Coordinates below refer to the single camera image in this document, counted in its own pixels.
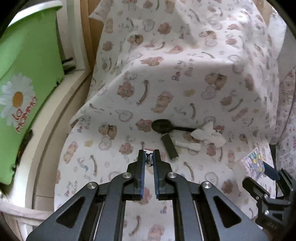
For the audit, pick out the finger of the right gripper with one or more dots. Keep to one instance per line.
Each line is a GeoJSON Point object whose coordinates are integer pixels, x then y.
{"type": "Point", "coordinates": [283, 179]}
{"type": "Point", "coordinates": [258, 193]}

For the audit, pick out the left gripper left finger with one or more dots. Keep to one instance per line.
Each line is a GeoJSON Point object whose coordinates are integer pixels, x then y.
{"type": "Point", "coordinates": [97, 211]}

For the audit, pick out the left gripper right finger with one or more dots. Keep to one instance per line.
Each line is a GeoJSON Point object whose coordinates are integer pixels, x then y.
{"type": "Point", "coordinates": [201, 211]}

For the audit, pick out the colourful small carton box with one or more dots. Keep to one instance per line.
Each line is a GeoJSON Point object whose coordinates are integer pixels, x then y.
{"type": "Point", "coordinates": [253, 164]}

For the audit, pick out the white plastic applicator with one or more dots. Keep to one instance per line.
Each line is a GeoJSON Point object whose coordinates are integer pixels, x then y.
{"type": "Point", "coordinates": [191, 146]}

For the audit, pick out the small foil candy wrapper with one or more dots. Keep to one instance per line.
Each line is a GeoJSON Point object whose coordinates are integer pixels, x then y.
{"type": "Point", "coordinates": [147, 154]}

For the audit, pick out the white tissue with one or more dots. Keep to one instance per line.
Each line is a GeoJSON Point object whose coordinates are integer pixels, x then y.
{"type": "Point", "coordinates": [208, 135]}

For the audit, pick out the small dark cylinder tube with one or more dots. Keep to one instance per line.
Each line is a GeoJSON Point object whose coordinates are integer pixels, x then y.
{"type": "Point", "coordinates": [169, 146]}

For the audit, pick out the black plastic spoon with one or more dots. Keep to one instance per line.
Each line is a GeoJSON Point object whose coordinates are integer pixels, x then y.
{"type": "Point", "coordinates": [164, 126]}

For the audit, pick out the pink print bed sheet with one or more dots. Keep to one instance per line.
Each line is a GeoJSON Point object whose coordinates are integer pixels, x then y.
{"type": "Point", "coordinates": [285, 147]}

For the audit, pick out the white shelf unit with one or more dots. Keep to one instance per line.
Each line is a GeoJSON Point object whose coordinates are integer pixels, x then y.
{"type": "Point", "coordinates": [35, 177]}

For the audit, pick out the bear print chair cover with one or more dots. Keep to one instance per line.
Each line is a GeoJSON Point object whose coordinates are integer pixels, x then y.
{"type": "Point", "coordinates": [194, 63]}

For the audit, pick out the green plastic storage box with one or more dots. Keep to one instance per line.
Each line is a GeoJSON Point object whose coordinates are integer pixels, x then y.
{"type": "Point", "coordinates": [31, 66]}

